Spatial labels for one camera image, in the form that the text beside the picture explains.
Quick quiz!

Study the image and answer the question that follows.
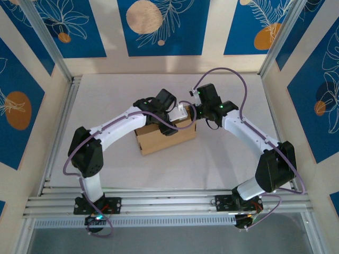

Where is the brown cardboard box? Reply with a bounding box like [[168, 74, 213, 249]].
[[133, 105, 198, 157]]

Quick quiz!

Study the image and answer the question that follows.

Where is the blue panel with beige circle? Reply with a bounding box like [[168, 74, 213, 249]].
[[117, 0, 211, 57]]

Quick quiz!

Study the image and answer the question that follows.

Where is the blue panel with orange circle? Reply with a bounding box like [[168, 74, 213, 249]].
[[287, 24, 339, 164], [0, 37, 46, 170], [224, 0, 292, 56]]

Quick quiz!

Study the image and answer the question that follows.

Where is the grey metal panel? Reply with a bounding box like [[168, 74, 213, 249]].
[[26, 211, 315, 254]]

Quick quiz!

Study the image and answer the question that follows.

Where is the aluminium corner upright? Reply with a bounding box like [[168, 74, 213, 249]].
[[301, 211, 328, 254], [13, 218, 37, 254]]

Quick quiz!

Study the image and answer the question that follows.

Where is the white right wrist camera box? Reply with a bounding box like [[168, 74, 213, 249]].
[[188, 89, 202, 103]]

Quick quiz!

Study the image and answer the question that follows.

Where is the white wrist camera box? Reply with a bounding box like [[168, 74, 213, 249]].
[[169, 104, 189, 123], [188, 89, 202, 103]]

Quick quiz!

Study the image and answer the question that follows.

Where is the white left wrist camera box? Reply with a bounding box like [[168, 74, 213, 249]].
[[169, 104, 189, 123]]

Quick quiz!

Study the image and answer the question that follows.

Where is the aluminium side rail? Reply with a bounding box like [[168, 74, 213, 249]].
[[38, 76, 83, 196], [261, 75, 299, 191]]

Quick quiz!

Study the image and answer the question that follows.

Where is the aluminium frame cross rail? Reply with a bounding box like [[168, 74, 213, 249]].
[[22, 188, 315, 219]]

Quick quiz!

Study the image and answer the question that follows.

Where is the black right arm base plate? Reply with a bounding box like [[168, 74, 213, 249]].
[[215, 194, 263, 212]]

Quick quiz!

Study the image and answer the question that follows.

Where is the aluminium frame post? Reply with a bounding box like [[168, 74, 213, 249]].
[[19, 0, 75, 83], [258, 0, 327, 79]]

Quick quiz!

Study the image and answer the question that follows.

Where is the blue flower print wall panel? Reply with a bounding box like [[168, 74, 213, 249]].
[[33, 0, 108, 59], [275, 0, 339, 71], [0, 0, 56, 77]]

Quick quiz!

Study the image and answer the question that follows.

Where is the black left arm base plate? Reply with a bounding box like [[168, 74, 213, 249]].
[[73, 197, 122, 215]]

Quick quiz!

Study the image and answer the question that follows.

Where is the grey slotted cable duct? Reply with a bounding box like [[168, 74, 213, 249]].
[[33, 214, 238, 229]]

